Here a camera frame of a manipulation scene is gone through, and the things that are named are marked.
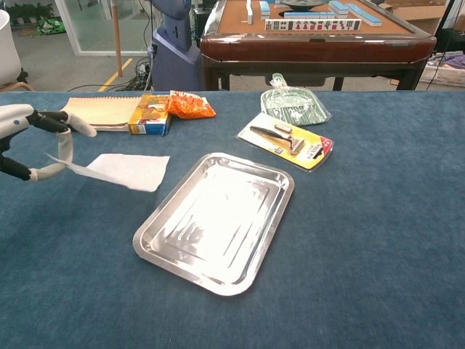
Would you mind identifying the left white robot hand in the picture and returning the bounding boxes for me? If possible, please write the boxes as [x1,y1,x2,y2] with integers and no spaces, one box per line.
[0,103,98,182]

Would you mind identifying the white paper sheet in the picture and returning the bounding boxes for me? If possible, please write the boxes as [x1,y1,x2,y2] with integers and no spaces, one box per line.
[44,152,171,193]

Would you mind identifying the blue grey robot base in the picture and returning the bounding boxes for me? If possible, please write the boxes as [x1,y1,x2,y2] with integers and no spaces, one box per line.
[147,0,201,92]

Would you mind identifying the stainless steel tray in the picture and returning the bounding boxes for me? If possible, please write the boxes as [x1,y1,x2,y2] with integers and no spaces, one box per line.
[132,152,295,297]

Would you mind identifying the white chair with wooden legs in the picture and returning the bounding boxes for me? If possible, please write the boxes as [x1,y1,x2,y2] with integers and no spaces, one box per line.
[0,9,36,92]

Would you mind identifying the tan spiral notebook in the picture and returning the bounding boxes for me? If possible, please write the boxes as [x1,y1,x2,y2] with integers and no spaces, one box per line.
[60,96,143,133]

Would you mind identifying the green bag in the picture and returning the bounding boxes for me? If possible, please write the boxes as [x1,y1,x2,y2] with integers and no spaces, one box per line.
[36,17,66,36]

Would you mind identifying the wooden pole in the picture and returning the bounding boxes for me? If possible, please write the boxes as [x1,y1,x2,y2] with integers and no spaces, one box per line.
[110,0,124,77]

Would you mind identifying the yellow blue cardboard box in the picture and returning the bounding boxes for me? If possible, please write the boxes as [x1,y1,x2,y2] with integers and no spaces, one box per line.
[127,93,172,137]

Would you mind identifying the orange snack bag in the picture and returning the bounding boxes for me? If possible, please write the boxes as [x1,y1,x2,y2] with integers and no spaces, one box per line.
[166,89,217,120]

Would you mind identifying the razor in yellow blister pack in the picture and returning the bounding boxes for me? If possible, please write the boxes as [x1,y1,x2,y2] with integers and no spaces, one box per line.
[237,112,334,173]

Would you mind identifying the green dustpan in plastic bag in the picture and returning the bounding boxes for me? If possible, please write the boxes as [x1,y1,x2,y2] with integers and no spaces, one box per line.
[259,73,332,127]

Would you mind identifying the brown mahjong table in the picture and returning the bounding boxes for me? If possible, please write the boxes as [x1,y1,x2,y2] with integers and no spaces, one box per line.
[199,0,437,92]

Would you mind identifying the row of blue mahjong tiles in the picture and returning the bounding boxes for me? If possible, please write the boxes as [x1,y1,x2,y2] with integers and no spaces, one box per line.
[283,11,337,20]

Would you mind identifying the row of face-up mahjong tiles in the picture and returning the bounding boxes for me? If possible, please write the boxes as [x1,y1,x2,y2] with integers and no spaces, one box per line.
[264,18,363,32]

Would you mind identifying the long row blue mahjong tiles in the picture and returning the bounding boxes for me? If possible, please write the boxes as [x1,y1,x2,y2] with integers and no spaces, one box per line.
[346,3,383,27]

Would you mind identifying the white plastic basket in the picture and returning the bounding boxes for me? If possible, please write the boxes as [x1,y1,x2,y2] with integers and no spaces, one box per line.
[417,54,465,88]

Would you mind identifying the tangle of black floor cables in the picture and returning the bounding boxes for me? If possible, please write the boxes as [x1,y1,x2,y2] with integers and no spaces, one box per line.
[67,57,153,92]

